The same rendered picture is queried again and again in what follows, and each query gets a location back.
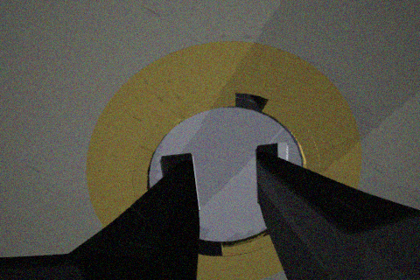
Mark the white round filter cartridge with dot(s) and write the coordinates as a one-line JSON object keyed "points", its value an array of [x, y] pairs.
{"points": [[222, 144]]}

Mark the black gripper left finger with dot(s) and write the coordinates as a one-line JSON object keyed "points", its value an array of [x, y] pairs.
{"points": [[155, 239]]}

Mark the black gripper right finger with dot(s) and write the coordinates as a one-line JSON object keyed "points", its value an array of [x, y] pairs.
{"points": [[324, 230]]}

